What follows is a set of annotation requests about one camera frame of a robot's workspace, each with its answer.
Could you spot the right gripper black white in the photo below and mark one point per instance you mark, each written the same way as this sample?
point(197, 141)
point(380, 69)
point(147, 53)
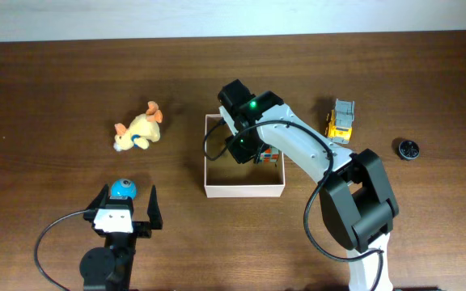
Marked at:
point(240, 154)

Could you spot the small black round cap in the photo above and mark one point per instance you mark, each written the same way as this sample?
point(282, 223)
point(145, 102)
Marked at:
point(408, 150)

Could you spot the multicolour puzzle cube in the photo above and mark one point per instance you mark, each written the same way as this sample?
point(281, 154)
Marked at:
point(267, 154)

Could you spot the yellow plush dog toy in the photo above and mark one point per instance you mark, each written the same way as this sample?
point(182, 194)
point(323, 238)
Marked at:
point(142, 130)

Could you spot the yellow grey toy truck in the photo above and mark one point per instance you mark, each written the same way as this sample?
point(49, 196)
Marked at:
point(340, 122)

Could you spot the blue ball toy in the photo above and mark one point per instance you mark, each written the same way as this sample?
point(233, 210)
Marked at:
point(123, 188)

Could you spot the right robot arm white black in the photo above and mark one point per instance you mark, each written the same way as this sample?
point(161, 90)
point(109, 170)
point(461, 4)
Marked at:
point(357, 202)

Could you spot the open cardboard box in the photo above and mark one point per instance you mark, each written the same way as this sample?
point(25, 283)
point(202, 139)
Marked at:
point(225, 178)

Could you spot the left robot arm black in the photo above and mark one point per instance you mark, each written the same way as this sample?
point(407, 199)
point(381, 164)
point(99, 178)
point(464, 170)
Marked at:
point(109, 268)

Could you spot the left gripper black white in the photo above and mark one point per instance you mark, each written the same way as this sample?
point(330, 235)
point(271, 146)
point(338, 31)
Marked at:
point(143, 229)

